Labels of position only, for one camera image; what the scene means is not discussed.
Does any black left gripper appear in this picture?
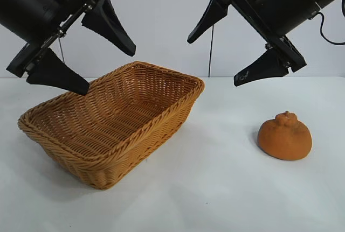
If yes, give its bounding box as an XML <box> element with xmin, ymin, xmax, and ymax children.
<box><xmin>0</xmin><ymin>0</ymin><xmax>137</xmax><ymax>96</ymax></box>

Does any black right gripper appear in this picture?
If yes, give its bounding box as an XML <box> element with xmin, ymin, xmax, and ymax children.
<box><xmin>187</xmin><ymin>0</ymin><xmax>345</xmax><ymax>88</ymax></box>

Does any tan woven wicker basket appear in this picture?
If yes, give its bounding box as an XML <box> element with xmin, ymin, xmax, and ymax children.
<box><xmin>17</xmin><ymin>60</ymin><xmax>205</xmax><ymax>190</ymax></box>

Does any knobbly orange fruit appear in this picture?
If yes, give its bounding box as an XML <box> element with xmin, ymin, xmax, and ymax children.
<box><xmin>257</xmin><ymin>110</ymin><xmax>313</xmax><ymax>160</ymax></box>

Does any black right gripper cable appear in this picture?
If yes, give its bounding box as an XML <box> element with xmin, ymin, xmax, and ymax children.
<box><xmin>309</xmin><ymin>11</ymin><xmax>345</xmax><ymax>46</ymax></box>

